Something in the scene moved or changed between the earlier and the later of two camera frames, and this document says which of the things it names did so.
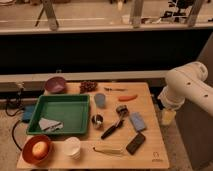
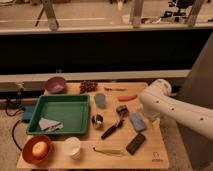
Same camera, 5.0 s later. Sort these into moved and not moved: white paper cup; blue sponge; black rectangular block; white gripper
Moved: white gripper
Not moved: blue sponge; white paper cup; black rectangular block
